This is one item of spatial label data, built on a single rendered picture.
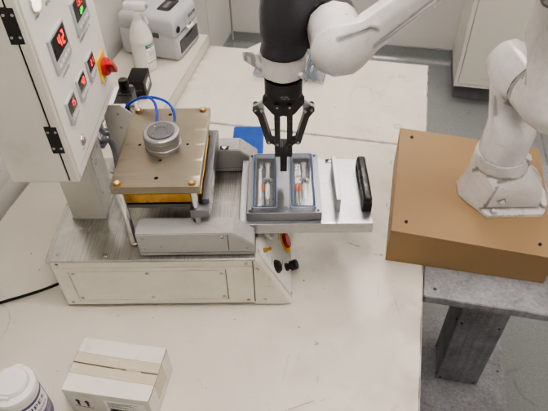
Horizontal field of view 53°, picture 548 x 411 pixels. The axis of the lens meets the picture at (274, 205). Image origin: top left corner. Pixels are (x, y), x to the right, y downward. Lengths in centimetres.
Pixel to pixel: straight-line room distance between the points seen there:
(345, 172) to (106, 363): 68
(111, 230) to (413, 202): 74
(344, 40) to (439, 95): 254
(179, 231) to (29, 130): 35
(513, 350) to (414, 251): 98
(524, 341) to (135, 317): 152
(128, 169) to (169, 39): 100
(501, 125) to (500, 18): 189
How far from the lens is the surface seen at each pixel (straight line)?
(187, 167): 116
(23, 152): 110
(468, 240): 140
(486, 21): 321
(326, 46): 94
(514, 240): 145
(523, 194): 148
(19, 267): 157
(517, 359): 230
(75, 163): 109
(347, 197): 128
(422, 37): 370
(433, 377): 215
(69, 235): 134
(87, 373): 122
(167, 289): 132
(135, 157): 120
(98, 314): 141
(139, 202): 121
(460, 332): 190
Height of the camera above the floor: 186
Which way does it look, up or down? 45 degrees down
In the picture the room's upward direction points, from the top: 1 degrees counter-clockwise
